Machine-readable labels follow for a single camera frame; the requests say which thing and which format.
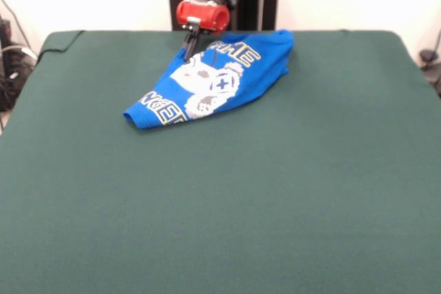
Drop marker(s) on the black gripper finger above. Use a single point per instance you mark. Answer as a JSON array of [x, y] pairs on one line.
[[187, 40], [193, 44]]

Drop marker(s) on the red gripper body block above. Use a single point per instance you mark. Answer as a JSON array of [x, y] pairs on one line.
[[206, 15]]

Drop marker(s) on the blue printed T-shirt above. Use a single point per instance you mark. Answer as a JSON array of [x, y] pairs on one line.
[[262, 70]]

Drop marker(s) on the dark green table cloth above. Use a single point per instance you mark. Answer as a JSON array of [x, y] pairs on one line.
[[172, 204]]

